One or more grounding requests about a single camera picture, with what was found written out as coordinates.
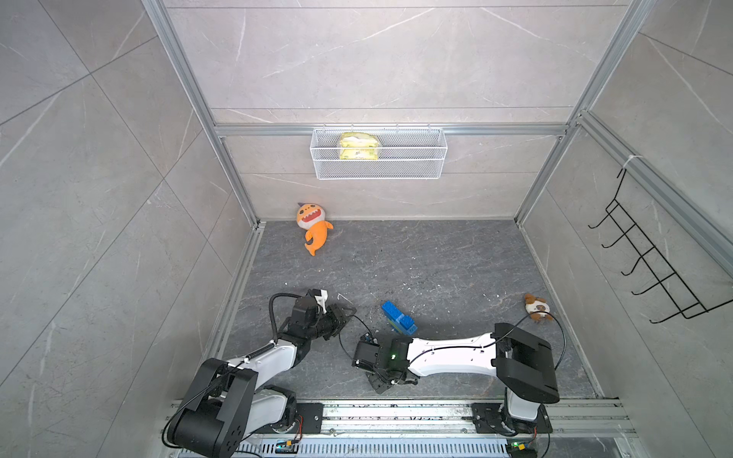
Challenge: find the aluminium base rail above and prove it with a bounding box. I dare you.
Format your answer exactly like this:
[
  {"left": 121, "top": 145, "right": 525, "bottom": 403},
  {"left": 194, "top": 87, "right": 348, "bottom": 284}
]
[{"left": 157, "top": 399, "right": 637, "bottom": 440}]

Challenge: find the white wire mesh basket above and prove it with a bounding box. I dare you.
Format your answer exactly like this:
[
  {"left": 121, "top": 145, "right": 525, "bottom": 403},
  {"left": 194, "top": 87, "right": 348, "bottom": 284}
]
[{"left": 309, "top": 127, "right": 448, "bottom": 181}]

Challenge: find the orange shark plush toy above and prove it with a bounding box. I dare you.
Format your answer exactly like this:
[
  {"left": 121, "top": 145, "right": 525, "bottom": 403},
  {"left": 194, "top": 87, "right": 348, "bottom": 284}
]
[{"left": 296, "top": 203, "right": 334, "bottom": 257}]

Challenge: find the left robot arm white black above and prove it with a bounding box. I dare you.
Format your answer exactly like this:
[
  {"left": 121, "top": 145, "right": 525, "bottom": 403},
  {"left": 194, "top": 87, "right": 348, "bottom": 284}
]
[{"left": 160, "top": 289, "right": 356, "bottom": 457}]

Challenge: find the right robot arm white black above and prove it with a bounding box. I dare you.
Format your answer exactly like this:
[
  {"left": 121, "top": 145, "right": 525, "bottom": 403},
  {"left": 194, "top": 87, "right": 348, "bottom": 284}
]
[{"left": 352, "top": 323, "right": 560, "bottom": 437}]

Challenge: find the black wire hook rack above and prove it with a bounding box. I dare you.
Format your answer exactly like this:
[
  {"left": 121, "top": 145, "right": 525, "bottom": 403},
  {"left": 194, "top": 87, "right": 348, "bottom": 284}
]
[{"left": 588, "top": 169, "right": 732, "bottom": 324}]

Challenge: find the dark blue 2x4 lego brick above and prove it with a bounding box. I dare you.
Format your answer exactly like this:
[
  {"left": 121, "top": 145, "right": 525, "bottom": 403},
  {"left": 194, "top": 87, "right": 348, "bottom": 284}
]
[{"left": 381, "top": 301, "right": 417, "bottom": 336}]

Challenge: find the brown white plush toy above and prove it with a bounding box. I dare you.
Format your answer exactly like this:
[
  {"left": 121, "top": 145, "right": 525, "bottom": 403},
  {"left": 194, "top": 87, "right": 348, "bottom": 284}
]
[{"left": 524, "top": 293, "right": 555, "bottom": 323}]

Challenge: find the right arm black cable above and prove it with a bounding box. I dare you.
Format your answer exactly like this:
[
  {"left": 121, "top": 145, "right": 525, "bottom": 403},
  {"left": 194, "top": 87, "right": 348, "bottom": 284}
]
[{"left": 337, "top": 311, "right": 568, "bottom": 458}]

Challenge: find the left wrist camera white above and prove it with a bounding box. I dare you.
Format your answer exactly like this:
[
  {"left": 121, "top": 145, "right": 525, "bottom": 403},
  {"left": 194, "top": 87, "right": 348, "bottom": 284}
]
[{"left": 310, "top": 289, "right": 328, "bottom": 315}]

